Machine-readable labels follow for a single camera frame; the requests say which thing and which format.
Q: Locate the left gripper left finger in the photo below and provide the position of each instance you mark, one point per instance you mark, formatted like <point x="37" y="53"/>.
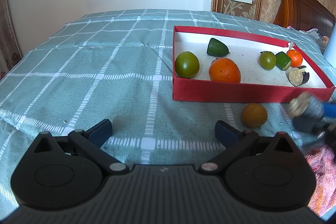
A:
<point x="88" y="145"/>

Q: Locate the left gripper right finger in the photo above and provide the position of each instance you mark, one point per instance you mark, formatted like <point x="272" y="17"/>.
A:
<point x="236" y="144"/>

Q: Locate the short dark eggplant chunk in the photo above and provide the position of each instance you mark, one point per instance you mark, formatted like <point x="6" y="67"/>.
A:
<point x="298" y="76"/>

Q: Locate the small orange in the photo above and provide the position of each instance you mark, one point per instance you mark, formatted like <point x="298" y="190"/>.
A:
<point x="296" y="58"/>

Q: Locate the cut cucumber piece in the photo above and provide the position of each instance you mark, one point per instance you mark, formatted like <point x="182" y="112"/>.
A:
<point x="283" y="61"/>

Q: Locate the large orange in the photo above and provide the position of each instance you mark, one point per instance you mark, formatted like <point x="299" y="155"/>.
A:
<point x="224" y="70"/>

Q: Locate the green tomato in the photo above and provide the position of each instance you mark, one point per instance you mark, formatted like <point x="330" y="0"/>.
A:
<point x="267" y="60"/>
<point x="186" y="65"/>

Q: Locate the green avocado-like fruit end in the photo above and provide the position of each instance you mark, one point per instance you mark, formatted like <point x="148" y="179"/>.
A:
<point x="216" y="48"/>

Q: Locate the pink towel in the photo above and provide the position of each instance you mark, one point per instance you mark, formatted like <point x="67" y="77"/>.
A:
<point x="321" y="161"/>

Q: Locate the red shallow cardboard tray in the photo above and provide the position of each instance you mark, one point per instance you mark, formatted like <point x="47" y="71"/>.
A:
<point x="257" y="85"/>

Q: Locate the white electric kettle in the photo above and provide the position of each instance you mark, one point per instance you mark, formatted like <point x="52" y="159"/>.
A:
<point x="330" y="50"/>

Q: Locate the green plaid bedsheet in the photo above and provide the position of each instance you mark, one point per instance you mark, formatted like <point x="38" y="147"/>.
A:
<point x="117" y="65"/>

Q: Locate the wooden headboard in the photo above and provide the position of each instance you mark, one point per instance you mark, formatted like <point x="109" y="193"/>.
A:
<point x="305" y="15"/>

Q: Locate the patterned curtain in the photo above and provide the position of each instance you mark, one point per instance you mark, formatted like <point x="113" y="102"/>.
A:
<point x="9" y="49"/>

